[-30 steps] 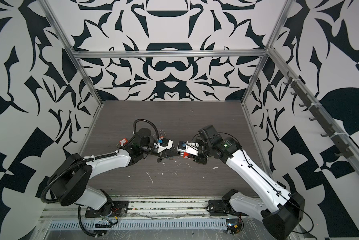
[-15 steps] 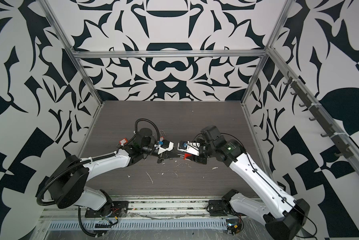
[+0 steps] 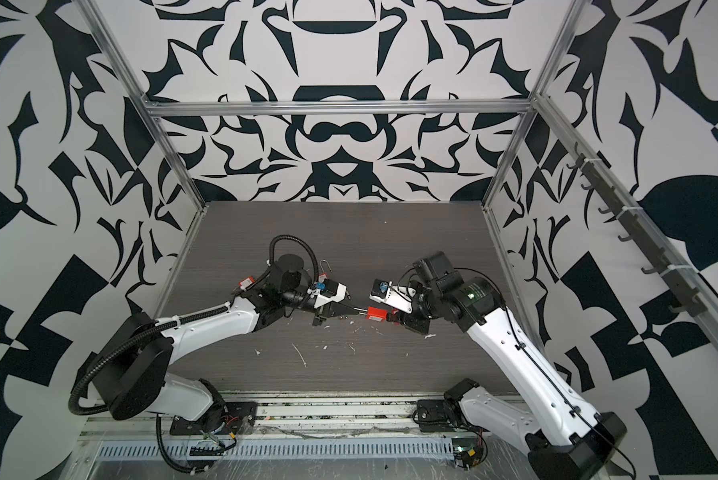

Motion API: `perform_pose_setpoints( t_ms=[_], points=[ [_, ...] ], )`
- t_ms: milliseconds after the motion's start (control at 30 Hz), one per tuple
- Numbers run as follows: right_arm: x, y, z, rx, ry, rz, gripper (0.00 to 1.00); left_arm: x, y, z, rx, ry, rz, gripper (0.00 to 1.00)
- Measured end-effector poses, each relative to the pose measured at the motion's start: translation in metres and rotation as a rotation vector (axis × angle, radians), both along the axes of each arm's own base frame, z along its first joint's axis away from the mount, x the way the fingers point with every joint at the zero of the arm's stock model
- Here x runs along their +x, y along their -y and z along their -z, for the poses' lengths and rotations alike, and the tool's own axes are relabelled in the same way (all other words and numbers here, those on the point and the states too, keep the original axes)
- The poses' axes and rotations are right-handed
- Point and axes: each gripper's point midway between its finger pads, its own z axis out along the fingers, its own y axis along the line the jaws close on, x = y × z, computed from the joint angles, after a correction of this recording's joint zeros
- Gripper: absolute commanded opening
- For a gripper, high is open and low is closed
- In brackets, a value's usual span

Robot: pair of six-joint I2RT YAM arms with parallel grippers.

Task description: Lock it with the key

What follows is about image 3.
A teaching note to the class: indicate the red padlock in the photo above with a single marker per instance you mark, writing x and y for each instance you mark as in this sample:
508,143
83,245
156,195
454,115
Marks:
372,313
246,284

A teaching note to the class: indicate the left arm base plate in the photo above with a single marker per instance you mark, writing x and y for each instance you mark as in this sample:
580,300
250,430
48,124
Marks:
233,418

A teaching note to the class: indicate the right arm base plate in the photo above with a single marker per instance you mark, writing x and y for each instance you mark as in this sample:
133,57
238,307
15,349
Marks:
441,415

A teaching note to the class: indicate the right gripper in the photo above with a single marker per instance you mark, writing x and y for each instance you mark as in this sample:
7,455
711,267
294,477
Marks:
420,324

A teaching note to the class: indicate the aluminium frame crossbar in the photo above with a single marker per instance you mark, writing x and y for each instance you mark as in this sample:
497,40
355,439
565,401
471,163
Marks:
347,107

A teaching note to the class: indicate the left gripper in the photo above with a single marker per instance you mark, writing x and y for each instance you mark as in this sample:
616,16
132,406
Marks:
341,309

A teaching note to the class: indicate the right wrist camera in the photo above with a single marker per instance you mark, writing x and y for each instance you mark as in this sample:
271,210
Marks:
393,295

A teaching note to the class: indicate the black hook rail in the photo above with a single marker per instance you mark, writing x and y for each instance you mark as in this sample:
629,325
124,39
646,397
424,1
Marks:
663,260

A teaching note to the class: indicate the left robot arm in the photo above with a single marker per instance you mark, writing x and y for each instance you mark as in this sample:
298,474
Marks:
131,374

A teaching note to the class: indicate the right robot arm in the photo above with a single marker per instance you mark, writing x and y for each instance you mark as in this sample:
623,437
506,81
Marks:
562,435

